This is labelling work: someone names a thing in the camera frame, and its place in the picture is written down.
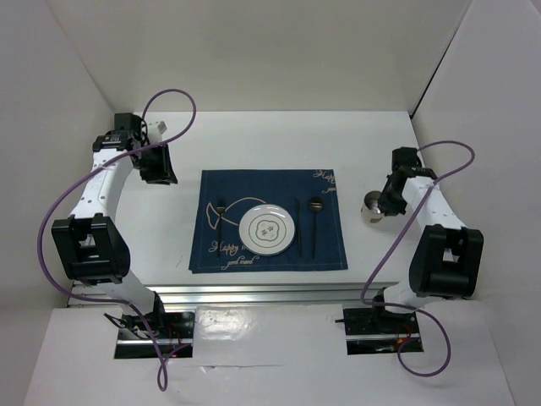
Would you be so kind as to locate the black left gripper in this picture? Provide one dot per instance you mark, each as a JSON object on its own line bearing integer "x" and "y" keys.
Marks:
{"x": 164, "y": 173}

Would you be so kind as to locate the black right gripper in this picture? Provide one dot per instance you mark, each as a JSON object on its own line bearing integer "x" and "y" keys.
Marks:
{"x": 384, "y": 204}

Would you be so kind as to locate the black spoon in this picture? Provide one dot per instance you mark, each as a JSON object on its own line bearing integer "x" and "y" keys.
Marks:
{"x": 316, "y": 206}

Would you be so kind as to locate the black fork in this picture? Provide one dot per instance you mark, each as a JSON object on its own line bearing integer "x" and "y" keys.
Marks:
{"x": 220, "y": 209}

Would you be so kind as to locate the black table knife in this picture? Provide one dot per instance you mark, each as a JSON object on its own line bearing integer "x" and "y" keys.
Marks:
{"x": 298, "y": 226}

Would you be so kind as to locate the navy fish placemat cloth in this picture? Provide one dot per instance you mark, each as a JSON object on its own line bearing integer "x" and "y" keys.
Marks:
{"x": 245, "y": 189}

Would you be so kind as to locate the white round plate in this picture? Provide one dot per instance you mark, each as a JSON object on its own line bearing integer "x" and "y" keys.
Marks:
{"x": 266, "y": 230}

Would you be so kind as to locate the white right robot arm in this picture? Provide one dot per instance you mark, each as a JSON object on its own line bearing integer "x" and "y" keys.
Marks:
{"x": 446, "y": 261}

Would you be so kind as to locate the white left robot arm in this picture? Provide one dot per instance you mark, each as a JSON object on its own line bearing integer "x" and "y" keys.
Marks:
{"x": 90, "y": 247}

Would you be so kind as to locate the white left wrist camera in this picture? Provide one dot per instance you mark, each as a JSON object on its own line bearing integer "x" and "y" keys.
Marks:
{"x": 155, "y": 131}

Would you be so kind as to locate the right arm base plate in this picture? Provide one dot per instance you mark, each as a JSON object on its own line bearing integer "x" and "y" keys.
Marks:
{"x": 376, "y": 331}

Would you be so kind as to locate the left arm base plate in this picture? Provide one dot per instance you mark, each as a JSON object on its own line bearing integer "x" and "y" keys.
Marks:
{"x": 174, "y": 337}

